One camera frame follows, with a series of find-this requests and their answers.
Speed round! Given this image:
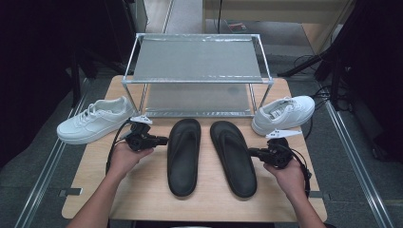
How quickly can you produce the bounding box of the person's left hand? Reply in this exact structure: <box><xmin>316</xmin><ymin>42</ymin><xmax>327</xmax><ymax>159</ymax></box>
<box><xmin>107</xmin><ymin>141</ymin><xmax>155</xmax><ymax>179</ymax></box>

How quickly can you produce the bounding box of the white sneaker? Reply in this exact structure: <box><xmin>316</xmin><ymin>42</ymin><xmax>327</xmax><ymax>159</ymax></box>
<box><xmin>251</xmin><ymin>95</ymin><xmax>316</xmax><ymax>137</ymax></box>
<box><xmin>56</xmin><ymin>95</ymin><xmax>139</xmax><ymax>145</ymax></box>

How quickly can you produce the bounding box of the metal shoe rack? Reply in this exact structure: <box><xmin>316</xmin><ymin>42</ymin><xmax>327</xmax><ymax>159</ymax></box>
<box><xmin>121</xmin><ymin>32</ymin><xmax>275</xmax><ymax>119</ymax></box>

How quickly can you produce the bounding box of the wooden cabinet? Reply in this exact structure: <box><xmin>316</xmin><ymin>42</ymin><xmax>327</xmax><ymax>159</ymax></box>
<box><xmin>202</xmin><ymin>0</ymin><xmax>355</xmax><ymax>55</ymax></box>

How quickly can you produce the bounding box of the black metal stand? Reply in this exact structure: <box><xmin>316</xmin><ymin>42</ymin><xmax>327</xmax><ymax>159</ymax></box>
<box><xmin>69</xmin><ymin>50</ymin><xmax>127</xmax><ymax>108</ymax></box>

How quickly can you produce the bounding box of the red and green booklet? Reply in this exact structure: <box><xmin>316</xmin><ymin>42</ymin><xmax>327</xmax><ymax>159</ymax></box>
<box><xmin>225</xmin><ymin>19</ymin><xmax>249</xmax><ymax>34</ymax></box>

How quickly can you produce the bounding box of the metal floor rail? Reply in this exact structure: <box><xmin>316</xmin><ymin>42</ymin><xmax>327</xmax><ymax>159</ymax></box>
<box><xmin>13</xmin><ymin>79</ymin><xmax>91</xmax><ymax>228</ymax></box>
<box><xmin>325</xmin><ymin>102</ymin><xmax>394</xmax><ymax>228</ymax></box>

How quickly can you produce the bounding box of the black tripod stand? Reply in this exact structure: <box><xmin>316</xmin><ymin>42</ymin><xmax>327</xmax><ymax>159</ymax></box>
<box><xmin>278</xmin><ymin>44</ymin><xmax>353</xmax><ymax>112</ymax></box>

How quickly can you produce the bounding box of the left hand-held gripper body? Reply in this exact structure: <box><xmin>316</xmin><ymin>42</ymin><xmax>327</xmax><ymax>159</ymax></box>
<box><xmin>124</xmin><ymin>114</ymin><xmax>154</xmax><ymax>152</ymax></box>

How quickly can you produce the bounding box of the person's right hand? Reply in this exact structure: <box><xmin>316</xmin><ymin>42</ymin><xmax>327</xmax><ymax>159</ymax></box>
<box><xmin>263</xmin><ymin>158</ymin><xmax>307</xmax><ymax>200</ymax></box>

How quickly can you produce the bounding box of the black curtain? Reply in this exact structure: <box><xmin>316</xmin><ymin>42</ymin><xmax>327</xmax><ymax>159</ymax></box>
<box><xmin>0</xmin><ymin>0</ymin><xmax>137</xmax><ymax>169</ymax></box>
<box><xmin>329</xmin><ymin>0</ymin><xmax>403</xmax><ymax>162</ymax></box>

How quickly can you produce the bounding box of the grey table bracket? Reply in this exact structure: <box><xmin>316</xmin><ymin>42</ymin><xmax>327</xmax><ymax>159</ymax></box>
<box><xmin>309</xmin><ymin>190</ymin><xmax>331</xmax><ymax>201</ymax></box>
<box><xmin>58</xmin><ymin>187</ymin><xmax>84</xmax><ymax>198</ymax></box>

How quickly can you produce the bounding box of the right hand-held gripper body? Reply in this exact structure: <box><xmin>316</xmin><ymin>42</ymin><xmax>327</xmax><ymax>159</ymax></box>
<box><xmin>264</xmin><ymin>127</ymin><xmax>303</xmax><ymax>170</ymax></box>

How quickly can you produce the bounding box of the right hand-held gripper cable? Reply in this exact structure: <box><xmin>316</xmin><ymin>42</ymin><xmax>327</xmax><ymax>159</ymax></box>
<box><xmin>283</xmin><ymin>143</ymin><xmax>313</xmax><ymax>200</ymax></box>

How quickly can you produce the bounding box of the black slipper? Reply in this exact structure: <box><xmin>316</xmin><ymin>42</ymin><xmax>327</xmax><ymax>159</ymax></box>
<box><xmin>209</xmin><ymin>120</ymin><xmax>258</xmax><ymax>199</ymax></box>
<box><xmin>166</xmin><ymin>118</ymin><xmax>202</xmax><ymax>198</ymax></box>

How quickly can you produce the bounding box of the black floor cable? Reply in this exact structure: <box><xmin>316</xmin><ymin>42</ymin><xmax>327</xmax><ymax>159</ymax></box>
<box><xmin>303</xmin><ymin>85</ymin><xmax>353</xmax><ymax>141</ymax></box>

